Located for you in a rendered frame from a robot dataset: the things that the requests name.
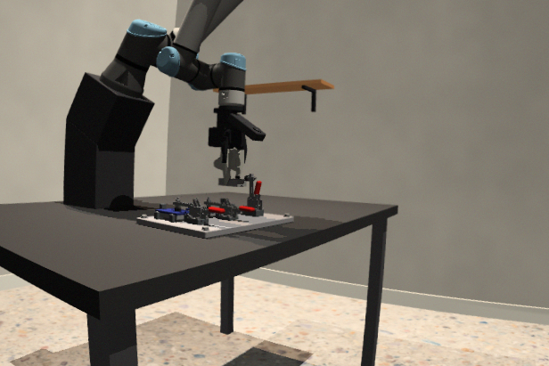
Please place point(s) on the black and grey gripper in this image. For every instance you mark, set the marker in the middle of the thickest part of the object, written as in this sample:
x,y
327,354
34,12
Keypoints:
x,y
218,136

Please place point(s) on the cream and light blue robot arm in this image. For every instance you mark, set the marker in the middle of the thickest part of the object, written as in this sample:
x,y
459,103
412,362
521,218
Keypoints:
x,y
144,46

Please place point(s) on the toggle clamp with red handle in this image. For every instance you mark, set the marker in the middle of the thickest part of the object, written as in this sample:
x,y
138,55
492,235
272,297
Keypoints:
x,y
230,211
197,213

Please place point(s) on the red-handled toggle clamp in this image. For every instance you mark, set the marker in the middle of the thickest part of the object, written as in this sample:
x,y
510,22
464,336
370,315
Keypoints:
x,y
255,202

